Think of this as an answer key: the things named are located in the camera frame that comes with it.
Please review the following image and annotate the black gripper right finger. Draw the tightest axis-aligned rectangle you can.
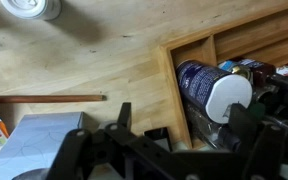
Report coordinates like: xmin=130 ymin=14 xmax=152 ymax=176
xmin=228 ymin=102 xmax=288 ymax=180

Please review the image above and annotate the dark bottle with white label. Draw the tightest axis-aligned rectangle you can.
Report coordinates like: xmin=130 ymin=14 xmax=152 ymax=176
xmin=237 ymin=57 xmax=277 ymax=88

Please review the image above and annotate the light blue tissue box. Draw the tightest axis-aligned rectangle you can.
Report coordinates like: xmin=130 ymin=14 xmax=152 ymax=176
xmin=0 ymin=111 xmax=85 ymax=180

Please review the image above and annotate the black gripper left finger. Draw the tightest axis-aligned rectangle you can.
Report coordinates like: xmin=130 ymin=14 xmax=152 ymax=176
xmin=46 ymin=102 xmax=172 ymax=180

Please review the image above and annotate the wooden compartment tray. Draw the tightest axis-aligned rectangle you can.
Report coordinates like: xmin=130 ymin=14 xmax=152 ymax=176
xmin=156 ymin=2 xmax=288 ymax=151

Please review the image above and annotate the white shaker can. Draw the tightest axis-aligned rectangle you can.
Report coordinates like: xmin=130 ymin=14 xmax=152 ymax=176
xmin=0 ymin=0 xmax=63 ymax=21

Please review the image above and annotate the blue jar with white lid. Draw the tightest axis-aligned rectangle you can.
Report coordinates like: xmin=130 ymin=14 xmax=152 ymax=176
xmin=175 ymin=59 xmax=254 ymax=125

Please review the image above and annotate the black lid jar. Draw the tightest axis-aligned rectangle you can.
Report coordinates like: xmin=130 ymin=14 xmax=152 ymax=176
xmin=266 ymin=73 xmax=288 ymax=108

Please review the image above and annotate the gold lid jar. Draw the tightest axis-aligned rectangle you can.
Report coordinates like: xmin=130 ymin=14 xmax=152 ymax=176
xmin=218 ymin=59 xmax=254 ymax=84

